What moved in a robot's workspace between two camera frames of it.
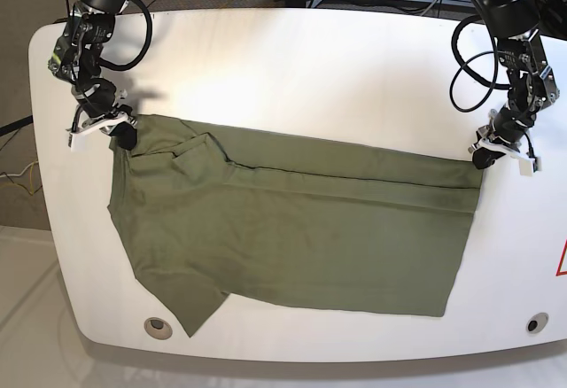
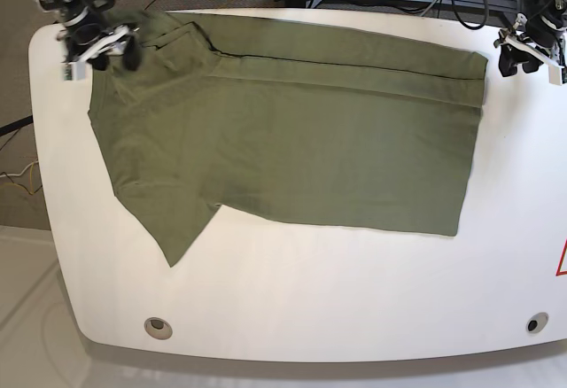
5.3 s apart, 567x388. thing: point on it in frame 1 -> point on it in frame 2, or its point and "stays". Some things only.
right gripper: (506, 130) -> (541, 36)
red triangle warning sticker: (560, 272) stays
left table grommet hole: (158, 328) stays
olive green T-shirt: (205, 214) -> (288, 117)
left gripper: (97, 109) -> (88, 36)
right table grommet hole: (537, 322) stays
